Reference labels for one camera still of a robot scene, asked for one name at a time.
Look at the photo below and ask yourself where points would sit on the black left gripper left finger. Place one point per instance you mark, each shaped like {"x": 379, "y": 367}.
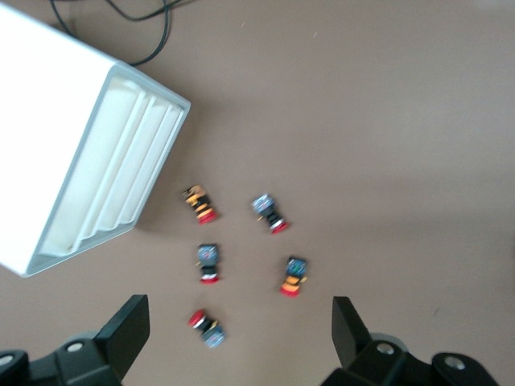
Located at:
{"x": 120, "y": 342}

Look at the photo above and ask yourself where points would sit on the red button orange block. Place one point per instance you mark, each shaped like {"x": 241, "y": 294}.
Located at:
{"x": 199, "y": 203}

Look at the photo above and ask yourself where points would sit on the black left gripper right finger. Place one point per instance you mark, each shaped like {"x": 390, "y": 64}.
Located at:
{"x": 354, "y": 342}

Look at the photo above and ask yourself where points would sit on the white stepped organizer box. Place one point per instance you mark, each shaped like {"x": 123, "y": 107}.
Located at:
{"x": 48, "y": 120}

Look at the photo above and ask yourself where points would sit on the red mushroom button blue block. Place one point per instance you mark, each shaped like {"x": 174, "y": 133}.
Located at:
{"x": 208, "y": 262}
{"x": 207, "y": 329}
{"x": 267, "y": 213}

